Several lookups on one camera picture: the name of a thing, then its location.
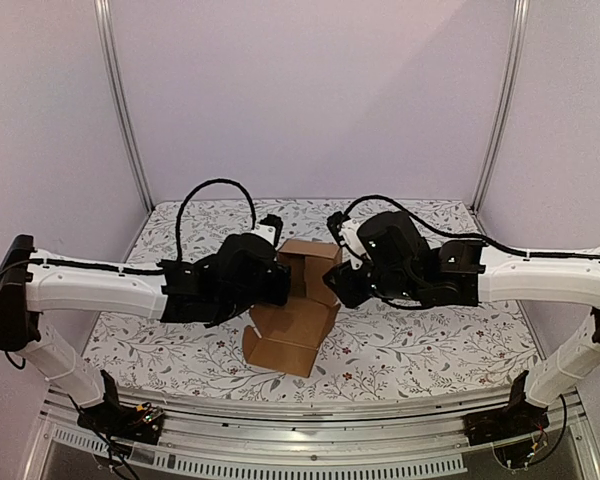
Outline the brown cardboard box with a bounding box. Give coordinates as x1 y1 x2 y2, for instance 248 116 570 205
242 239 342 378

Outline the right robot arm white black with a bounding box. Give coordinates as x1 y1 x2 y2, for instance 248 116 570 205
323 210 600 436

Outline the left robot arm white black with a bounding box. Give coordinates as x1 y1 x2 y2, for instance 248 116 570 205
0 232 291 434

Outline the floral patterned table mat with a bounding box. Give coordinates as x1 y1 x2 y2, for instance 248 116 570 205
84 199 540 403

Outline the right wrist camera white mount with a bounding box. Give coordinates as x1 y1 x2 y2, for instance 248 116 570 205
327 211 368 270

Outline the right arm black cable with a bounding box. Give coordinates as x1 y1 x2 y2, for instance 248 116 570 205
342 194 600 264

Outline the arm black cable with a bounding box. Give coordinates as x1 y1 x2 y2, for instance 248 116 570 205
342 194 600 264
174 178 259 264

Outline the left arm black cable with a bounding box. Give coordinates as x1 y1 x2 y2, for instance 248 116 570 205
174 178 259 264

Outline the front aluminium rail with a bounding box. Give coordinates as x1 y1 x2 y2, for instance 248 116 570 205
22 388 600 479

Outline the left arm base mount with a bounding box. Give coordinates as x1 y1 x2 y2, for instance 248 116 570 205
77 402 165 445

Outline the right aluminium frame post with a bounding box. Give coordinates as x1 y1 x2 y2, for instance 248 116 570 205
470 0 530 216

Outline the aluminium frame post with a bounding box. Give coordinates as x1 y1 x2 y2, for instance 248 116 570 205
94 0 155 213
470 0 530 216

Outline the left aluminium frame post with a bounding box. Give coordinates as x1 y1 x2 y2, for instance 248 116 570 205
94 0 155 213

